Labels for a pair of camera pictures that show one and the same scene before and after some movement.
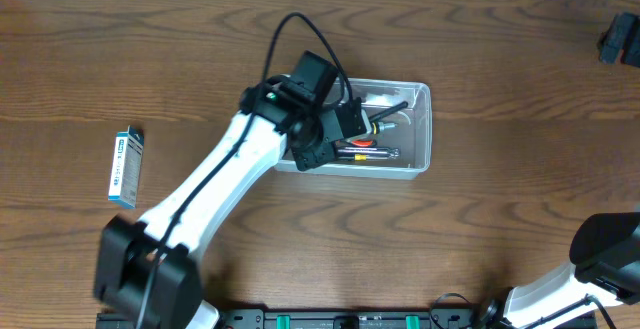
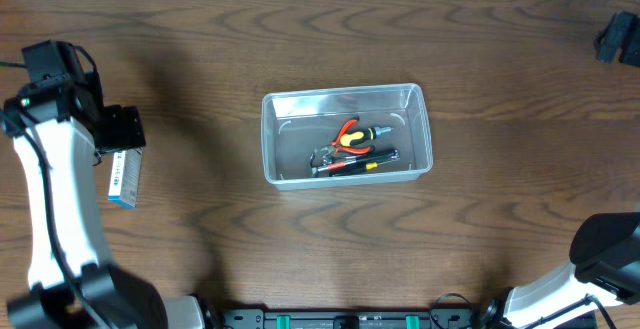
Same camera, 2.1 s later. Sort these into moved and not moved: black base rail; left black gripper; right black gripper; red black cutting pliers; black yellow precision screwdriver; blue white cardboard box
Moved: black yellow precision screwdriver; left black gripper; red black cutting pliers
Not moved: blue white cardboard box; right black gripper; black base rail
